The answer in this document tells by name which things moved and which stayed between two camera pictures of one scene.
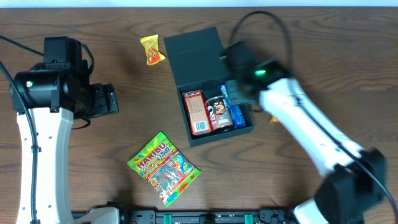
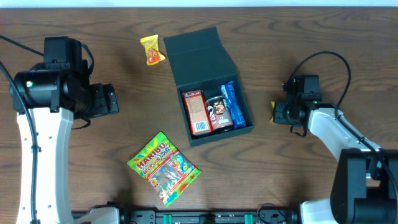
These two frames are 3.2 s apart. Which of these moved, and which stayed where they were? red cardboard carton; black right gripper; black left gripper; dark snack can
Moved: black right gripper
Stayed: red cardboard carton; black left gripper; dark snack can
